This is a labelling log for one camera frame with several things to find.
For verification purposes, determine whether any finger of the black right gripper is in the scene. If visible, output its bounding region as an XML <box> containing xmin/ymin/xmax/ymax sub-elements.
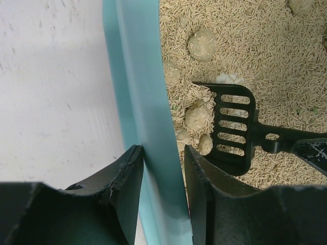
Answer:
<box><xmin>291</xmin><ymin>138</ymin><xmax>327</xmax><ymax>176</ymax></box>

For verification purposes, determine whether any beige pellet cat litter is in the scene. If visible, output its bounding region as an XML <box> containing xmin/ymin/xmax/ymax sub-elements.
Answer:
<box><xmin>159</xmin><ymin>1</ymin><xmax>326</xmax><ymax>189</ymax></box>

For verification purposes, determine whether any litter clump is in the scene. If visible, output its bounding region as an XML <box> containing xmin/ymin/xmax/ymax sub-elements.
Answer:
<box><xmin>188</xmin><ymin>29</ymin><xmax>216</xmax><ymax>61</ymax></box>
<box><xmin>175</xmin><ymin>126</ymin><xmax>192</xmax><ymax>152</ymax></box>
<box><xmin>163</xmin><ymin>62</ymin><xmax>180</xmax><ymax>86</ymax></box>
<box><xmin>179</xmin><ymin>17</ymin><xmax>188</xmax><ymax>29</ymax></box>
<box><xmin>198</xmin><ymin>135</ymin><xmax>213</xmax><ymax>156</ymax></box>
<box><xmin>184</xmin><ymin>100</ymin><xmax>215</xmax><ymax>133</ymax></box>
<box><xmin>288</xmin><ymin>0</ymin><xmax>314</xmax><ymax>15</ymax></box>

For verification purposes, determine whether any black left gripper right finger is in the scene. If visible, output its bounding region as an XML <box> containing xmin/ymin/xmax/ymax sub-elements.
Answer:
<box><xmin>184</xmin><ymin>145</ymin><xmax>326</xmax><ymax>244</ymax></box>

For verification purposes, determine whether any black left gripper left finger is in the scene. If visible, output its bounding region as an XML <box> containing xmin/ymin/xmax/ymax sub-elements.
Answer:
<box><xmin>1</xmin><ymin>145</ymin><xmax>144</xmax><ymax>244</ymax></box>

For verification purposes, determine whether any black slotted litter scoop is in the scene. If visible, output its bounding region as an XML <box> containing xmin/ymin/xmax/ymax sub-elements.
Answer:
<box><xmin>203</xmin><ymin>83</ymin><xmax>326</xmax><ymax>176</ymax></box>

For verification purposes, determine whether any teal plastic litter box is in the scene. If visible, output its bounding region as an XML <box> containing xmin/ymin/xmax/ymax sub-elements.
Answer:
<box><xmin>102</xmin><ymin>1</ymin><xmax>192</xmax><ymax>244</ymax></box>

